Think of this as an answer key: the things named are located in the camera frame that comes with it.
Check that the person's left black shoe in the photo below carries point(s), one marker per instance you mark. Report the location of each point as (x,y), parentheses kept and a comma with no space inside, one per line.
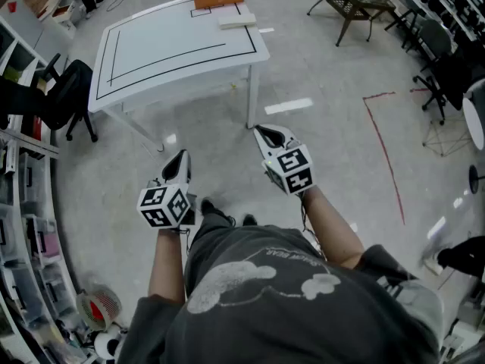
(214,208)

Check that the storage shelf with clear bins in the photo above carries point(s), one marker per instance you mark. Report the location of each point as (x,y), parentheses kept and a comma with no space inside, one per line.
(26,241)

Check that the person's right forearm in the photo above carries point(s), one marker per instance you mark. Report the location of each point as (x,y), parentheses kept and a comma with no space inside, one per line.
(333,230)

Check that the white round table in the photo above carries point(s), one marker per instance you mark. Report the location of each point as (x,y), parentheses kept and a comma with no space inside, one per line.
(475,121)

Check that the person's gray trousers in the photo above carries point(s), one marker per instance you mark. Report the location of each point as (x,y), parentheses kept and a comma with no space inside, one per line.
(212,228)

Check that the white mesh basket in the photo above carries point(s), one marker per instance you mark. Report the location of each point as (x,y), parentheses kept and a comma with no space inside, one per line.
(99,307)

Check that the white wall shelf unit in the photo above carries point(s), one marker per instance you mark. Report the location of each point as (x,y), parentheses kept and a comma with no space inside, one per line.
(19,51)

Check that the person's gray printed shirt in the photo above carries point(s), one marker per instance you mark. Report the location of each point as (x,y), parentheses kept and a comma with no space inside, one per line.
(288,309)

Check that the gray office chair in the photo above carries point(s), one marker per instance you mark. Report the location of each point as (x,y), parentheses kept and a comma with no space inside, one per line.
(433,36)

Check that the black swivel office chair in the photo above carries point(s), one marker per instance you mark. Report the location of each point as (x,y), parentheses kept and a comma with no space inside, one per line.
(451,85)

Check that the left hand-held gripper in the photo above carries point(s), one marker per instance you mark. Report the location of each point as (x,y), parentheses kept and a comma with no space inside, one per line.
(163,207)

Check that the black round stand base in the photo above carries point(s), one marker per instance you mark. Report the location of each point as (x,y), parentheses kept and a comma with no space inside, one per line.
(476,178)

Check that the person's black shoe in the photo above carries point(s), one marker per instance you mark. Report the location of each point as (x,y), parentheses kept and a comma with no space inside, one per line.
(214,208)
(249,219)

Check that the person's left forearm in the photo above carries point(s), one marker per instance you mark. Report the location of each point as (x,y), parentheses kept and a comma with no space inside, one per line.
(166,264)

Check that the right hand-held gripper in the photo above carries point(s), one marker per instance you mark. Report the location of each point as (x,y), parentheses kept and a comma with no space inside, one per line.
(293,173)

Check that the person's right black shoe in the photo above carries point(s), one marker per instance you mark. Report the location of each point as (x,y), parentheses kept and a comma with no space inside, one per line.
(249,219)

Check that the white open box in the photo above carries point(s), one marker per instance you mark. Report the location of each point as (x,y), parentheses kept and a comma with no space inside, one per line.
(57,15)

